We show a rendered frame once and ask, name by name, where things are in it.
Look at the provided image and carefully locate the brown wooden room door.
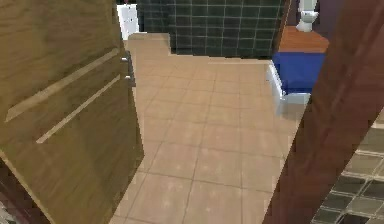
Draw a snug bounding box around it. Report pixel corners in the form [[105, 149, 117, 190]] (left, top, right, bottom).
[[0, 0, 145, 224]]

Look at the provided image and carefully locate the white toilet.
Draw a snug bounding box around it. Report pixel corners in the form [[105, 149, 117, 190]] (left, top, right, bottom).
[[295, 0, 320, 33]]

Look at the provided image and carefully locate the grey metal door handle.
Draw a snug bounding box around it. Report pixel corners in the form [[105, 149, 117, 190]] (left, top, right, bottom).
[[120, 50, 137, 88]]

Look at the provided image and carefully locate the dark brown door frame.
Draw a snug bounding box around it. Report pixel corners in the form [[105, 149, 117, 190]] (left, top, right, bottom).
[[262, 0, 384, 224]]

